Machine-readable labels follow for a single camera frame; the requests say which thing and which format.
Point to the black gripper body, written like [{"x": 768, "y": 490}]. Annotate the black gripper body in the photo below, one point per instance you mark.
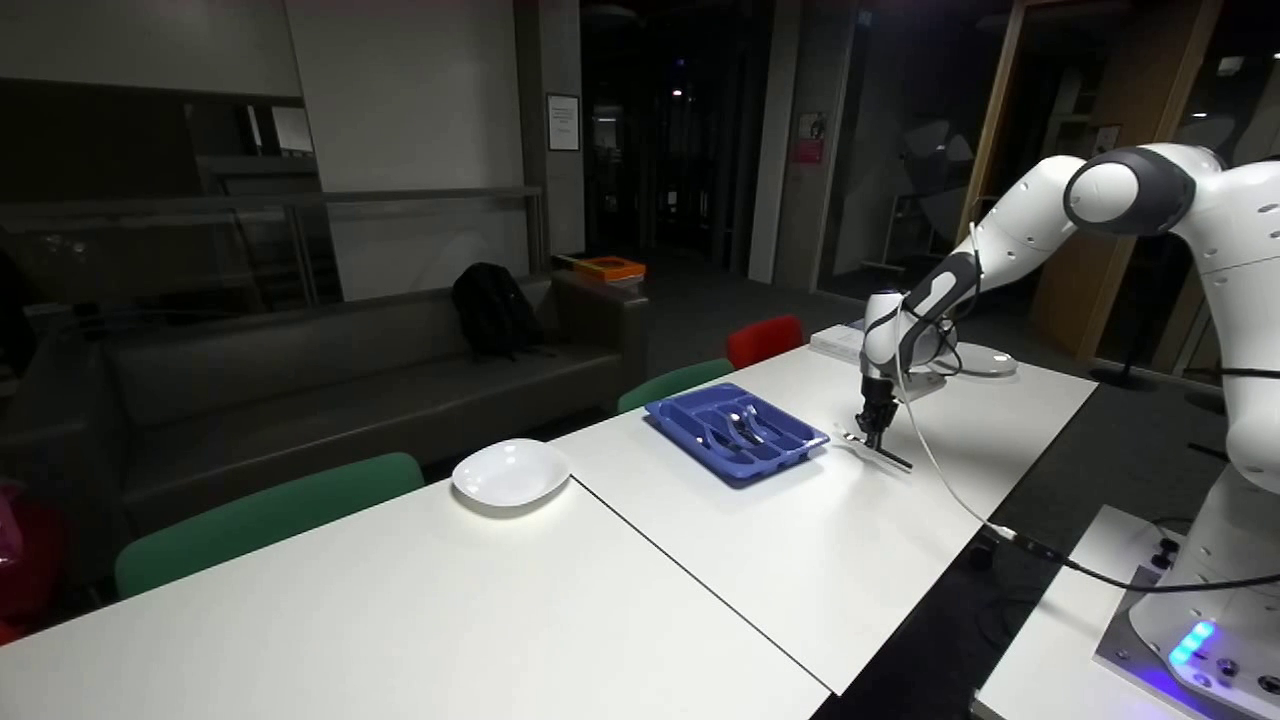
[{"x": 878, "y": 393}]

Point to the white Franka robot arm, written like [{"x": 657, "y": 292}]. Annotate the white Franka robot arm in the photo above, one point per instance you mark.
[{"x": 1027, "y": 225}]

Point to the robot base box blue light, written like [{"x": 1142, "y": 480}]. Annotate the robot base box blue light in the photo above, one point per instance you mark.
[{"x": 1203, "y": 665}]

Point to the blue plastic cutlery tray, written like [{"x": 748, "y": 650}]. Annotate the blue plastic cutlery tray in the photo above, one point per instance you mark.
[{"x": 685, "y": 422}]

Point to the bright red chair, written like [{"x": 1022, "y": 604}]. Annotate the bright red chair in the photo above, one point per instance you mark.
[{"x": 764, "y": 343}]

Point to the green chair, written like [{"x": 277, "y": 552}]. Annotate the green chair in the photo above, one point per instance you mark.
[
  {"x": 666, "y": 386},
  {"x": 266, "y": 513}
]

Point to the clear bin orange lid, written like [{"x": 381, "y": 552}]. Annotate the clear bin orange lid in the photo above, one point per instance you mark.
[{"x": 611, "y": 270}]

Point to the white round plate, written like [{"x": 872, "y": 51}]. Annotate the white round plate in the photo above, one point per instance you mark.
[{"x": 510, "y": 479}]

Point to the black backpack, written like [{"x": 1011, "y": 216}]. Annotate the black backpack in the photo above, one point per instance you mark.
[{"x": 493, "y": 312}]

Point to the grey sofa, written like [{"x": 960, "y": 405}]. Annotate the grey sofa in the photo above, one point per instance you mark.
[{"x": 266, "y": 386}]

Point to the red wall sign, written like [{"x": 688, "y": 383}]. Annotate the red wall sign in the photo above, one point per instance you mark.
[{"x": 808, "y": 146}]

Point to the white wall notice sign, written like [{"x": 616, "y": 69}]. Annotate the white wall notice sign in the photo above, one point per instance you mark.
[{"x": 562, "y": 123}]

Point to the glass railing metal rail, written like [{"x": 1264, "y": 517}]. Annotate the glass railing metal rail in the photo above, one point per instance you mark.
[{"x": 402, "y": 199}]

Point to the white paper wall notice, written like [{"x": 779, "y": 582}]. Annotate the white paper wall notice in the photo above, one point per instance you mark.
[{"x": 289, "y": 129}]

